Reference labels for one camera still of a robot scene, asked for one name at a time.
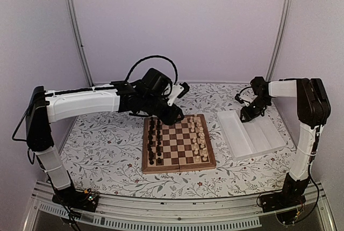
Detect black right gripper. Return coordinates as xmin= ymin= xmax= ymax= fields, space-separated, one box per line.
xmin=240 ymin=96 xmax=271 ymax=122

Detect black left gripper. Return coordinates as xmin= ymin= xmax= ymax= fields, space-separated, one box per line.
xmin=141 ymin=94 xmax=185 ymax=126

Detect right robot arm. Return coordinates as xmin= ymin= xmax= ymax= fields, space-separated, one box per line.
xmin=235 ymin=76 xmax=331 ymax=226

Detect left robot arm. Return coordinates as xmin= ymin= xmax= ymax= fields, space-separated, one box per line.
xmin=19 ymin=55 xmax=190 ymax=212

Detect row of dark chess pieces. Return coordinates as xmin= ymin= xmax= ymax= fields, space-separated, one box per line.
xmin=147 ymin=117 xmax=163 ymax=166

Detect wooden chess board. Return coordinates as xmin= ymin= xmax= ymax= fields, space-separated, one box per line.
xmin=142 ymin=114 xmax=217 ymax=174

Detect white three-compartment plastic tray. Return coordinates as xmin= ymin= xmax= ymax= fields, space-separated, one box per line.
xmin=217 ymin=110 xmax=285 ymax=161

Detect floral patterned table mat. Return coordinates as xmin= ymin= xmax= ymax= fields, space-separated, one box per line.
xmin=61 ymin=83 xmax=296 ymax=199

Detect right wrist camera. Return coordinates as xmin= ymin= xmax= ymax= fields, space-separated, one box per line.
xmin=234 ymin=93 xmax=250 ymax=106

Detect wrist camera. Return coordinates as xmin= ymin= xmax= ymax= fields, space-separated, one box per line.
xmin=167 ymin=82 xmax=190 ymax=106
xmin=234 ymin=93 xmax=250 ymax=106

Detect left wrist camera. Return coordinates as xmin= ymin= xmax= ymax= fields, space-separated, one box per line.
xmin=167 ymin=82 xmax=190 ymax=106

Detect front aluminium rail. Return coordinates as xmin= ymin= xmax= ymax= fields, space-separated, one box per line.
xmin=23 ymin=181 xmax=339 ymax=230

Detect right aluminium frame post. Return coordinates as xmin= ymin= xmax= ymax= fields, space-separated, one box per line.
xmin=266 ymin=0 xmax=292 ymax=81

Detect aluminium frame post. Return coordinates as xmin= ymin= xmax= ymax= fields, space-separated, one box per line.
xmin=266 ymin=0 xmax=292 ymax=81
xmin=66 ymin=0 xmax=94 ymax=86

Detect left aluminium frame post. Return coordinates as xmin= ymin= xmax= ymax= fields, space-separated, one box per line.
xmin=66 ymin=0 xmax=94 ymax=86

